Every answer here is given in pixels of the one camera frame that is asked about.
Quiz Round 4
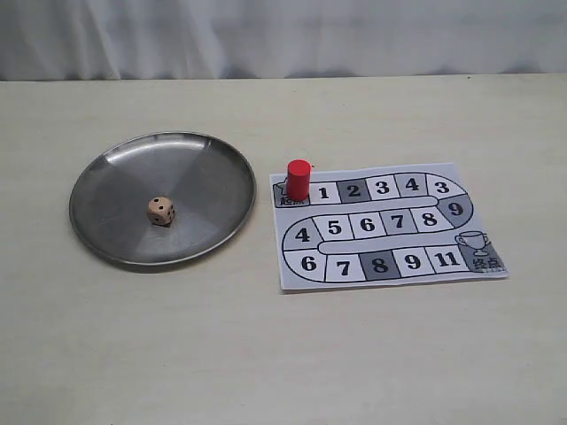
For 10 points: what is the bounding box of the red cylinder game piece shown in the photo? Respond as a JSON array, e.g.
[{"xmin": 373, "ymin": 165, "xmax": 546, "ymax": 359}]
[{"xmin": 286, "ymin": 159, "xmax": 312, "ymax": 202}]

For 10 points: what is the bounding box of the wooden die with black dots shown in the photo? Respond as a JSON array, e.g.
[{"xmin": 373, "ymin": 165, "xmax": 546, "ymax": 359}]
[{"xmin": 146, "ymin": 197, "xmax": 175, "ymax": 227}]

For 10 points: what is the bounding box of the round stainless steel plate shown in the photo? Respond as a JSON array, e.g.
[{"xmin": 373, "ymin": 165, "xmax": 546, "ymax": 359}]
[{"xmin": 68, "ymin": 131, "xmax": 257, "ymax": 272}]

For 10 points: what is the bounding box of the printed paper game board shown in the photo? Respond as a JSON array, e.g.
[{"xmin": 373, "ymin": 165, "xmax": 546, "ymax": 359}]
[{"xmin": 269, "ymin": 163, "xmax": 509, "ymax": 291}]

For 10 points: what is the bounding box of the white backdrop curtain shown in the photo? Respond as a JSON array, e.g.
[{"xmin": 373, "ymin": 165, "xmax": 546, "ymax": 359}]
[{"xmin": 1, "ymin": 1, "xmax": 566, "ymax": 81}]

